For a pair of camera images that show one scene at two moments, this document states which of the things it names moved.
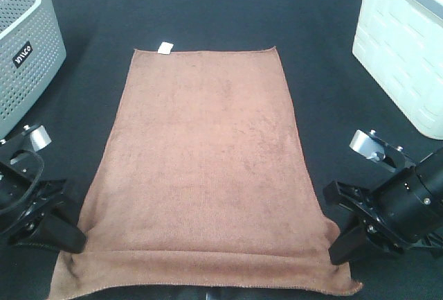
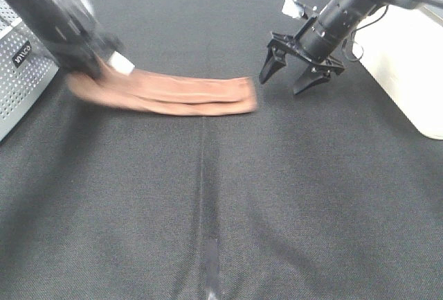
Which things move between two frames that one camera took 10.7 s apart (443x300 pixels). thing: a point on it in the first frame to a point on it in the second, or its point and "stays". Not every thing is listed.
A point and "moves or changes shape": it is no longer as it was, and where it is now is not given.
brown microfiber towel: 205,182 moves or changes shape
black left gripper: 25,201 to 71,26
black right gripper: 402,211 to 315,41
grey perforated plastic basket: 32,49 stays
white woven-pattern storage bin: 399,39 stays
